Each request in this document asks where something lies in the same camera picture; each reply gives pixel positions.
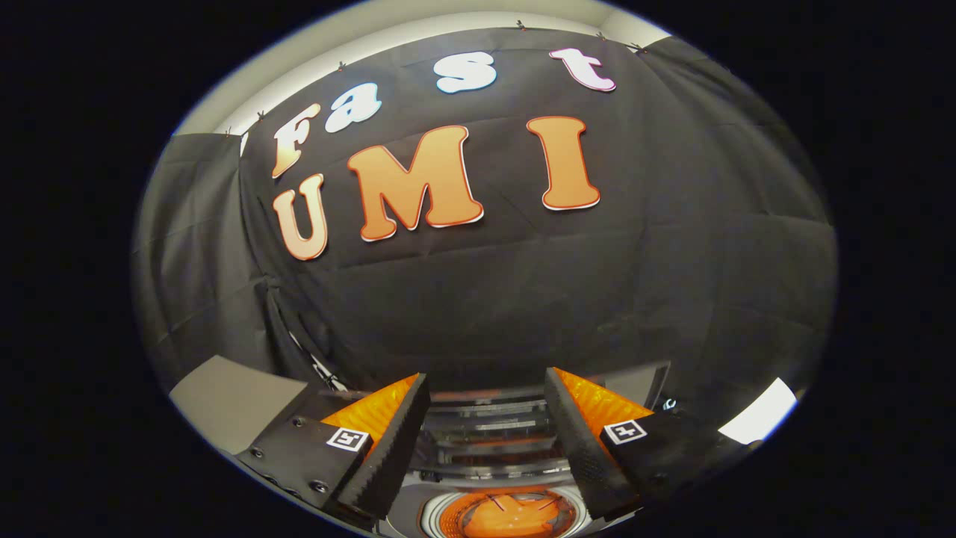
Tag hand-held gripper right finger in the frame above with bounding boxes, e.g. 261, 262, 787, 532
543, 365, 755, 524

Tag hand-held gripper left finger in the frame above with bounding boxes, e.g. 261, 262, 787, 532
235, 372, 432, 528

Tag dark grey washing machine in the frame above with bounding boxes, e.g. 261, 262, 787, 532
377, 385, 603, 538

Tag yellow polo shirt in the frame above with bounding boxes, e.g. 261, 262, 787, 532
441, 489, 577, 538

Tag black backdrop cloth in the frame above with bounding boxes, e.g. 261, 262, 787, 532
133, 28, 837, 449

